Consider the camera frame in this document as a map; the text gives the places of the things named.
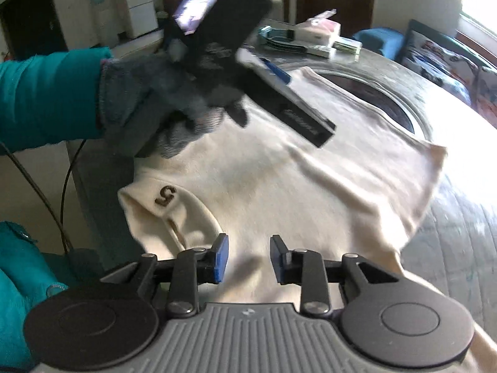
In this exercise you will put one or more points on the butterfly pillow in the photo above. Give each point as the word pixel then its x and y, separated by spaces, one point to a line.
pixel 446 69
pixel 485 101

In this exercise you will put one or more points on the blue sofa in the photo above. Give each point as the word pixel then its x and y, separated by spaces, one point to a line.
pixel 391 44

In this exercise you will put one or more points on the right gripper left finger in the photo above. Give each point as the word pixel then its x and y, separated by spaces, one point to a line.
pixel 191 268

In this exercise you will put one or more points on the pink tissue box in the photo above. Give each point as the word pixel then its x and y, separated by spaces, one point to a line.
pixel 319 29

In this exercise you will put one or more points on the grey quilted star tablecloth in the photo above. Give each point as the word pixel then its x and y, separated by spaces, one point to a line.
pixel 99 174

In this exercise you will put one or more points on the teal sleeved left forearm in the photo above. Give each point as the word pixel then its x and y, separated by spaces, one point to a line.
pixel 49 99

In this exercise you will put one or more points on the round black induction cooktop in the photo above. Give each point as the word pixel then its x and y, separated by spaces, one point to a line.
pixel 372 92

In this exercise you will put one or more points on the white remote control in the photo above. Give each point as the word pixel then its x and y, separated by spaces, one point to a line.
pixel 323 51

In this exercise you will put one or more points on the cream sweatshirt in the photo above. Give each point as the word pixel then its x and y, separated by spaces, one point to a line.
pixel 413 207

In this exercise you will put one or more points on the white refrigerator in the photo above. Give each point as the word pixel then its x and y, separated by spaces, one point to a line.
pixel 140 17

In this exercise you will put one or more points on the right butterfly pillow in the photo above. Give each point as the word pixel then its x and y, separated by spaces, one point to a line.
pixel 485 101

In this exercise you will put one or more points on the grey gloved left hand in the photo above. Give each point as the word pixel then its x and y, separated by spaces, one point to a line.
pixel 147 105

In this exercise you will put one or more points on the left butterfly pillow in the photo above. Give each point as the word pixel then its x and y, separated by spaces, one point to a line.
pixel 446 69

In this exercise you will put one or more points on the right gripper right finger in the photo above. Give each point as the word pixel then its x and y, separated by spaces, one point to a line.
pixel 305 268

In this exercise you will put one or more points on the teal jacket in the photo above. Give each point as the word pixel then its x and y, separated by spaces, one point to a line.
pixel 28 277

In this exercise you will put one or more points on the window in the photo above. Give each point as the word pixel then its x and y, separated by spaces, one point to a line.
pixel 481 13

